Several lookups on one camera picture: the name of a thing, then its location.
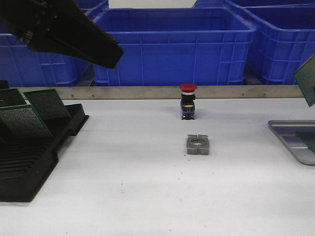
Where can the blue crate back right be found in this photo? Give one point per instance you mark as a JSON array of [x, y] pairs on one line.
[[250, 3]]

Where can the black slotted board rack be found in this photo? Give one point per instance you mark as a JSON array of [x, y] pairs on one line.
[[25, 164]]

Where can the green circuit board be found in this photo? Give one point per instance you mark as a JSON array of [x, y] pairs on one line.
[[308, 138], [24, 122], [305, 77]]

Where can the blue plastic crate left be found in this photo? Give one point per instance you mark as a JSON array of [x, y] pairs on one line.
[[22, 67]]

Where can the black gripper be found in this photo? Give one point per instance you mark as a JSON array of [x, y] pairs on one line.
[[61, 27]]

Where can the green circuit board in rack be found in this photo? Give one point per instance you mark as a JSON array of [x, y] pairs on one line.
[[24, 122]]

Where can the blue crate back left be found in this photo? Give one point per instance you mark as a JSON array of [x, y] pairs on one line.
[[92, 6]]

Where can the blue plastic crate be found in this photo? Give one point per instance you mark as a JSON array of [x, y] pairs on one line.
[[284, 39], [22, 67], [172, 46]]

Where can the blue plastic crate centre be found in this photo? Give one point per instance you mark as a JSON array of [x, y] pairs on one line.
[[172, 46]]

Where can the red emergency stop button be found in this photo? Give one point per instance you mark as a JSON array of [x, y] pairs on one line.
[[187, 101]]

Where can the metal table edge rail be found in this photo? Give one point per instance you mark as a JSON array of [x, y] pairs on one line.
[[174, 92]]

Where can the grey metal clamp block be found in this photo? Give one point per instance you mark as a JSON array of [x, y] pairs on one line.
[[198, 145]]

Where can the green circuit board rack front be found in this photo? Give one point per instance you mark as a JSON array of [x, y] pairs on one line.
[[11, 97]]

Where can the green circuit board rack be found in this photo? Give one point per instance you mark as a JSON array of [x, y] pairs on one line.
[[11, 97], [47, 103]]

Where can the silver metal tray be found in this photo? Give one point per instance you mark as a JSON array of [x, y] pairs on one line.
[[285, 131]]

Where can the green circuit board rack rear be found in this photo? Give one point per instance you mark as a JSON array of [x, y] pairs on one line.
[[47, 103]]

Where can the blue plastic crate right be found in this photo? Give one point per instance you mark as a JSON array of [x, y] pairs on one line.
[[284, 39]]

